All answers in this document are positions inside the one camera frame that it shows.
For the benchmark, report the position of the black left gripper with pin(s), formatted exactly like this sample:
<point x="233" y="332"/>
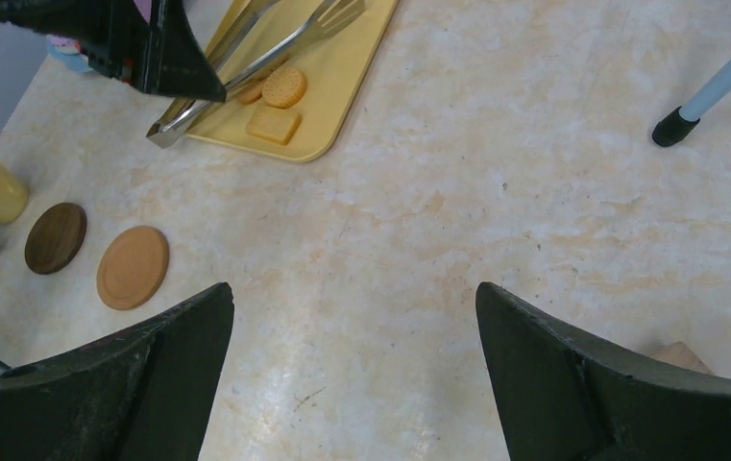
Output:
<point x="159" y="55"/>

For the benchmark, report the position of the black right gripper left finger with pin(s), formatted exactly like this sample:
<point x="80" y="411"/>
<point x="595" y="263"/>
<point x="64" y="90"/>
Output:
<point x="144" y="392"/>

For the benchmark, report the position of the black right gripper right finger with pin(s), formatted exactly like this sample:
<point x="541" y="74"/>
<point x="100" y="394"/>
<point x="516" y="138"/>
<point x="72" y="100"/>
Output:
<point x="563" y="393"/>

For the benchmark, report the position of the round orange biscuit right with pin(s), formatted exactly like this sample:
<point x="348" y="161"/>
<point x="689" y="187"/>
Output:
<point x="284" y="88"/>

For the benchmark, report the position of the round orange biscuit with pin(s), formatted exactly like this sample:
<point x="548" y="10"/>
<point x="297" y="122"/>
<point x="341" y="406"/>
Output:
<point x="250" y="94"/>
<point x="284" y="88"/>

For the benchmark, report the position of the round orange biscuit lower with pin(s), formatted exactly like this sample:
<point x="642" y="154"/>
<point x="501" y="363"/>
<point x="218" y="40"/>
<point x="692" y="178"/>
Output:
<point x="250" y="94"/>

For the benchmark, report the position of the yellow serving tray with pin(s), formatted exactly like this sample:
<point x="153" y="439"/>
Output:
<point x="339" y="95"/>

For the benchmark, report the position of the square orange biscuit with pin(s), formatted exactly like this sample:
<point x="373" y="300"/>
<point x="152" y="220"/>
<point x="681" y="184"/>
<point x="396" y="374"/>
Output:
<point x="273" y="124"/>

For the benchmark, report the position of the small wooden block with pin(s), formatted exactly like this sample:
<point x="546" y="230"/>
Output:
<point x="680" y="355"/>

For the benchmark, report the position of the light brown round coaster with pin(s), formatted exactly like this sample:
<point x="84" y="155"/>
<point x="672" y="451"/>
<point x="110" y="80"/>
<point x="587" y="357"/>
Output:
<point x="132" y="268"/>

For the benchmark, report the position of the dark brown round coaster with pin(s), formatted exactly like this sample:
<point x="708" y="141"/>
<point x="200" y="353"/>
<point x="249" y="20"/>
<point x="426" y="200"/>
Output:
<point x="55" y="238"/>

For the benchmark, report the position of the blue three-tier cake stand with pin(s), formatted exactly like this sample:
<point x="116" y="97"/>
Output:
<point x="67" y="52"/>

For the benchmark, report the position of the blue camera tripod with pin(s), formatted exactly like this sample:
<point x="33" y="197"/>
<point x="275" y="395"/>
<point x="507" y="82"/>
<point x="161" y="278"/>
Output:
<point x="678" y="124"/>

